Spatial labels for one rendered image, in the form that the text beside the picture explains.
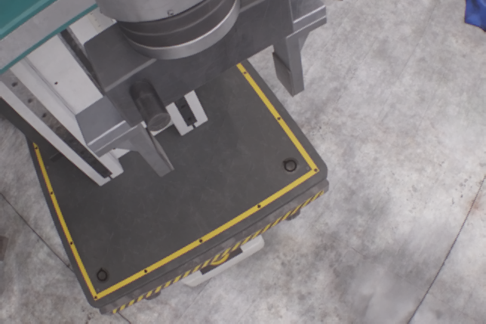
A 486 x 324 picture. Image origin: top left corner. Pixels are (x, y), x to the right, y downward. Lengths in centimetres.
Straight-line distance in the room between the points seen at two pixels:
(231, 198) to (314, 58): 72
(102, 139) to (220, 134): 88
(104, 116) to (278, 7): 14
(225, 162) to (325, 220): 41
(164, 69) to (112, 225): 94
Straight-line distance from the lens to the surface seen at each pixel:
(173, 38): 25
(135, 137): 34
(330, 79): 162
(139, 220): 117
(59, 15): 53
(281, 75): 41
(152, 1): 22
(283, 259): 140
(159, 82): 29
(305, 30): 35
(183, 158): 119
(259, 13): 29
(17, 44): 54
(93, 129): 33
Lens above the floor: 137
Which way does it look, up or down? 62 degrees down
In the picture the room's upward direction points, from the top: 23 degrees counter-clockwise
